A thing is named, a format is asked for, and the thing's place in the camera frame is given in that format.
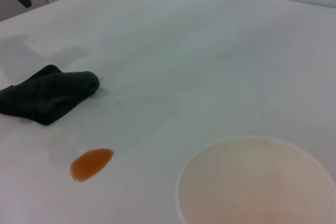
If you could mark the dark blue rag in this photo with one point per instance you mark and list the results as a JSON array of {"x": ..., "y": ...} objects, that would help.
[{"x": 52, "y": 93}]

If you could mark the white paper cup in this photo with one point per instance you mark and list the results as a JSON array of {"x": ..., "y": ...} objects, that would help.
[{"x": 257, "y": 182}]

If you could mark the small orange object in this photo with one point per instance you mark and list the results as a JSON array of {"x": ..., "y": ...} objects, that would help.
[{"x": 90, "y": 165}]

